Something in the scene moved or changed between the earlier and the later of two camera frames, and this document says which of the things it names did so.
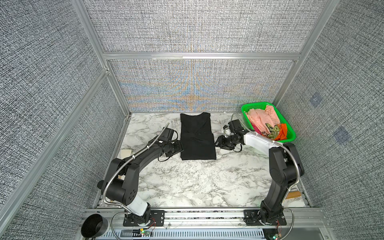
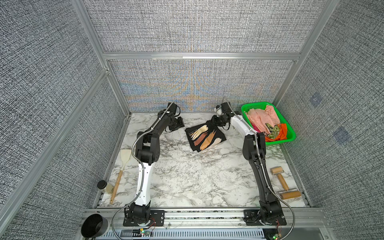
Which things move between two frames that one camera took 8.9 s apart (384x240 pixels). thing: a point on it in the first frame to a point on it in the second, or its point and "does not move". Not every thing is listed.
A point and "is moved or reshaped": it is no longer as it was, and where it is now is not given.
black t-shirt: [197, 141] is moved or reshaped
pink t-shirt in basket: [259, 118] does not move
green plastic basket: [290, 136] does not move
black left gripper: [177, 146] to [179, 124]
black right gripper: [220, 142] to [213, 118]
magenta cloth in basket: [256, 129] does not move
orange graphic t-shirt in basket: [276, 132] does not move
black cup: [94, 225] does not move
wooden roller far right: [293, 194] does not move
